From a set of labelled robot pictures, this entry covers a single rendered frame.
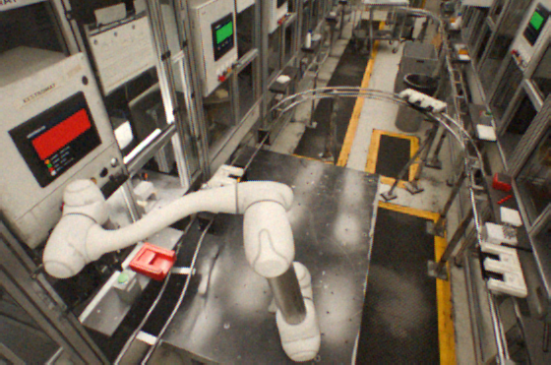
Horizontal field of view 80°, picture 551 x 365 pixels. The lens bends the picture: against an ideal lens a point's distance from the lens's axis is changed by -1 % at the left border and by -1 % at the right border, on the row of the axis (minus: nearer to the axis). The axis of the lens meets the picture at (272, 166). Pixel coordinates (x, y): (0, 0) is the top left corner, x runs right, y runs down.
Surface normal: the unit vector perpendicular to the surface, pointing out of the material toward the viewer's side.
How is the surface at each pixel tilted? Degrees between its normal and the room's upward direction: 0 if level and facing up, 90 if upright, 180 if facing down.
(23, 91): 90
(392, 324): 0
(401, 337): 0
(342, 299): 0
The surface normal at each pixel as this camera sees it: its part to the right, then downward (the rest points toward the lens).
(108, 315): 0.01, -0.77
